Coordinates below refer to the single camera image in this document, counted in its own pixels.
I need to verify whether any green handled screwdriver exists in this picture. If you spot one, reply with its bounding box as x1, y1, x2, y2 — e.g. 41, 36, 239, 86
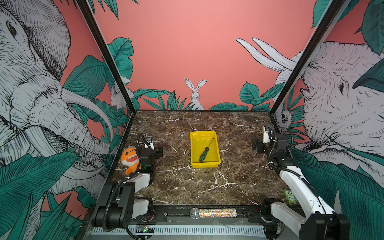
199, 138, 215, 162

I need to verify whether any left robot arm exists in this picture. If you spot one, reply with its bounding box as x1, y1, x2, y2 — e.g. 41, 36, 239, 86
91, 145, 163, 232

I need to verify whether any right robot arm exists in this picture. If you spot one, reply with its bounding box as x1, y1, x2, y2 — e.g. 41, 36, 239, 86
253, 127, 350, 240

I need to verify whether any yellow plastic bin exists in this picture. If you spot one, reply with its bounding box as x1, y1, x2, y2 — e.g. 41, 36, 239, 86
190, 131, 221, 169

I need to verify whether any orange dinosaur plush toy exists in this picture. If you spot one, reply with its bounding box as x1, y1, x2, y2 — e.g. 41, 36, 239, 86
121, 147, 139, 176

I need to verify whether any green owl toy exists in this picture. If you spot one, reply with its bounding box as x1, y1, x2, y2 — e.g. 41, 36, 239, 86
283, 190, 298, 205

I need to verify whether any sprinkle patterned microphone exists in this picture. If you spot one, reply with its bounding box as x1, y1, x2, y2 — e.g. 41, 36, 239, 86
190, 208, 237, 220

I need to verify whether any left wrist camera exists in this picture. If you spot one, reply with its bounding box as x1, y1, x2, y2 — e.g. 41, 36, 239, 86
145, 137, 155, 151

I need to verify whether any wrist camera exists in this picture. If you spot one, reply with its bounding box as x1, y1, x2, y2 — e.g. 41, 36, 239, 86
145, 137, 155, 151
263, 126, 270, 144

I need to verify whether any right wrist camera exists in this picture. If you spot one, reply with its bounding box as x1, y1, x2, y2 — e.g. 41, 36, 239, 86
263, 126, 270, 144

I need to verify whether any black front mounting rail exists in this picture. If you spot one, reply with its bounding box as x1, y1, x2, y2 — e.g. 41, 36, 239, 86
136, 205, 280, 225

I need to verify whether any white slotted cable duct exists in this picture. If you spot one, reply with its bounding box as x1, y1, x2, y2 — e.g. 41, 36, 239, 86
89, 225, 266, 237

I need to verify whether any right black frame post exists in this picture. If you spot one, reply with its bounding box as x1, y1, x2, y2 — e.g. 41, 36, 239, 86
269, 0, 349, 116

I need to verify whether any black frame post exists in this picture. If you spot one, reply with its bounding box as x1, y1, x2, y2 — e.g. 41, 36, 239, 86
269, 0, 349, 116
76, 0, 136, 114

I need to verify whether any left black frame post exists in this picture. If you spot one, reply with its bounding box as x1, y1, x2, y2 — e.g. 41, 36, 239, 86
76, 0, 136, 114

